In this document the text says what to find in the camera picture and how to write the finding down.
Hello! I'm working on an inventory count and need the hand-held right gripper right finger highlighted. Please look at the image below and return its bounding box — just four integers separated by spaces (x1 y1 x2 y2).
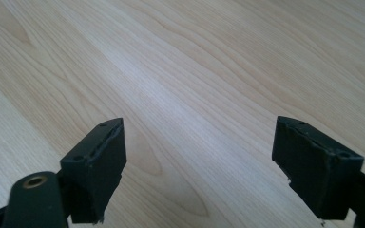
271 115 365 221

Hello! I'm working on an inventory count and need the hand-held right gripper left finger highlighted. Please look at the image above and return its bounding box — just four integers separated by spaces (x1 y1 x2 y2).
59 117 128 225

